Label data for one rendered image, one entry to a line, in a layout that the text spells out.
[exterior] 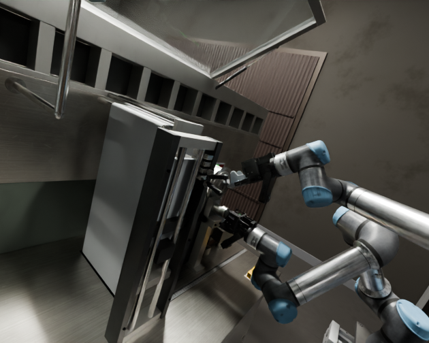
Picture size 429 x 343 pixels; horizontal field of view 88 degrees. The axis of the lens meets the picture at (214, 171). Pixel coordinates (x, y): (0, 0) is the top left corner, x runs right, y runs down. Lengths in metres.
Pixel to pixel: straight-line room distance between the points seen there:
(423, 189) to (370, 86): 1.30
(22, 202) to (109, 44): 0.55
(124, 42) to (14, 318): 0.81
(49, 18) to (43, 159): 0.38
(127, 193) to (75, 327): 0.35
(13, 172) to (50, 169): 0.09
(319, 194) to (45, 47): 0.82
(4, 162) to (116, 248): 0.38
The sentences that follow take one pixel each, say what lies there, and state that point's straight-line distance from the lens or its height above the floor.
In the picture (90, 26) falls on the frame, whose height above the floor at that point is 1.62.
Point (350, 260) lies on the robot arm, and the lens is 0.84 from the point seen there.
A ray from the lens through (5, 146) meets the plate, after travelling 0.80.
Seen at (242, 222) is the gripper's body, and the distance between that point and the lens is 0.88.
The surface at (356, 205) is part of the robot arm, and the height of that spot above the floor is 1.38.
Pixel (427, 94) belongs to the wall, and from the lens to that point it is 3.37.
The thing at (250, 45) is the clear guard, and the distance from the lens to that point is 1.05.
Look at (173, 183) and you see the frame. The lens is 0.47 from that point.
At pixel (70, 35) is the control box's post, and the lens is 0.48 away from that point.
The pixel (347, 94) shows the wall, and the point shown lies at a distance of 3.37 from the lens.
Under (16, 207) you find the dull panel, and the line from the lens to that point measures 0.89.
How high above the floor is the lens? 1.50
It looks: 14 degrees down
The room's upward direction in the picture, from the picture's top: 19 degrees clockwise
